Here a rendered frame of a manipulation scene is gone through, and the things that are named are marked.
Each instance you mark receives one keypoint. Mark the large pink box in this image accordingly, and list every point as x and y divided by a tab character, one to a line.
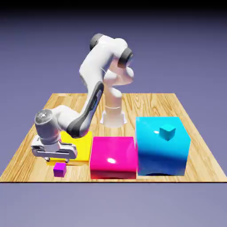
113	156

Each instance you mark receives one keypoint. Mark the large yellow box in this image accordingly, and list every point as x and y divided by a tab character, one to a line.
83	147

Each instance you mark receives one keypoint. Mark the large cyan box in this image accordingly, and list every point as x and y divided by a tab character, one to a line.
162	150

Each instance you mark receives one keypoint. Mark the small cyan cube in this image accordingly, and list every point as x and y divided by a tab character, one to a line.
167	132

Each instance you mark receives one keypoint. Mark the small purple cube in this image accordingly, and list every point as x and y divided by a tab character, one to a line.
59	169

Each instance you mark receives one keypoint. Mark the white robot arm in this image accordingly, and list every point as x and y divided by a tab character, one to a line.
95	58

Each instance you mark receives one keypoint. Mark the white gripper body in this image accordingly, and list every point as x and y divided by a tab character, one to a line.
55	152

